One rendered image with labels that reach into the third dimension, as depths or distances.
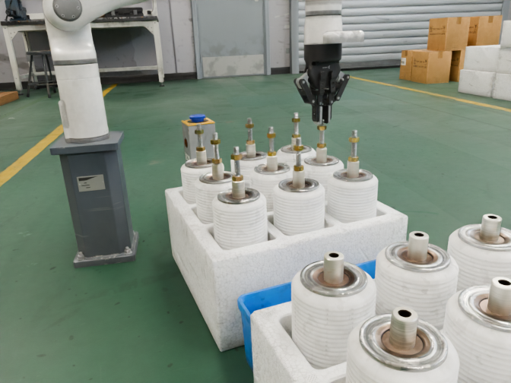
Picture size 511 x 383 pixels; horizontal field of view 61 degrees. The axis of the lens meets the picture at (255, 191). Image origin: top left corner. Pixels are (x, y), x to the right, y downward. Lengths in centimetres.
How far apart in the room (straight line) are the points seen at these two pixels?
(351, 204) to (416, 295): 33
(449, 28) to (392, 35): 203
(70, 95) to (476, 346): 89
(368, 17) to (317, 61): 562
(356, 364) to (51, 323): 69
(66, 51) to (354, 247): 72
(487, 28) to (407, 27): 198
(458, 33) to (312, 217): 410
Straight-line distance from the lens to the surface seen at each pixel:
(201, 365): 78
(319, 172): 91
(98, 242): 112
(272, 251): 73
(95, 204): 108
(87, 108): 105
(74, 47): 107
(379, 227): 84
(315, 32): 88
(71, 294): 105
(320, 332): 49
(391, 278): 54
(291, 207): 77
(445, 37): 472
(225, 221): 73
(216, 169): 85
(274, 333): 54
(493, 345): 47
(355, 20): 643
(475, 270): 62
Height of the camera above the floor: 51
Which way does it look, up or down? 20 degrees down
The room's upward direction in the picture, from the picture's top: 2 degrees counter-clockwise
